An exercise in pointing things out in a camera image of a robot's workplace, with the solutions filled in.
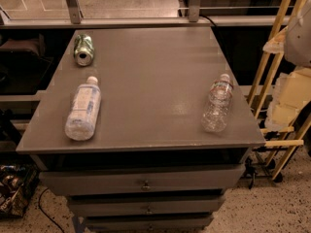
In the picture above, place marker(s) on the box of snack packets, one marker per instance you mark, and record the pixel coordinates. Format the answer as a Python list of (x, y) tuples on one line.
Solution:
[(17, 185)]

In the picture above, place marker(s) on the middle grey drawer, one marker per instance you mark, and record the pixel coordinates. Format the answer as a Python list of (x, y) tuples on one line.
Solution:
[(147, 206)]

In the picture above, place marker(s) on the top grey drawer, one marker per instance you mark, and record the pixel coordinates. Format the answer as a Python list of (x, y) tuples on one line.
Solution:
[(150, 180)]

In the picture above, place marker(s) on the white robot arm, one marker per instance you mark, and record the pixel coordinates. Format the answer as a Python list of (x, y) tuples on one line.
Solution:
[(294, 41)]

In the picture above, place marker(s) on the crushed green soda can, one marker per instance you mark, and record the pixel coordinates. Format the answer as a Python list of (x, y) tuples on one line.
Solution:
[(83, 50)]

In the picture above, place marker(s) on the wooden easel frame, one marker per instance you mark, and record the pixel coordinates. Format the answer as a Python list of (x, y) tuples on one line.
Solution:
[(284, 71)]

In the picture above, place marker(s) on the grey metal railing frame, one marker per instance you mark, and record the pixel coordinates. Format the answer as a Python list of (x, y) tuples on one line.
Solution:
[(92, 13)]

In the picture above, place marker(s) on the clear water bottle red label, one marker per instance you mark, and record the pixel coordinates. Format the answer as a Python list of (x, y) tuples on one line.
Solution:
[(215, 114)]

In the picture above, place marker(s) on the grey drawer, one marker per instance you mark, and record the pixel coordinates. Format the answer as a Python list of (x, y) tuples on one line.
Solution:
[(147, 206), (148, 223), (150, 180)]

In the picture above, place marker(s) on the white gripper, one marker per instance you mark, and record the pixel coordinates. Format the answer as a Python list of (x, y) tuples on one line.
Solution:
[(299, 38)]

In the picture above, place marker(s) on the white labelled plastic bottle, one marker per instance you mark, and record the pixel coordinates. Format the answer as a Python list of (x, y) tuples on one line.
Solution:
[(81, 122)]

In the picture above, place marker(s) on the bottom grey drawer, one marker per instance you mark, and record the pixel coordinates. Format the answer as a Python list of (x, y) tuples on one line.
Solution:
[(148, 223)]

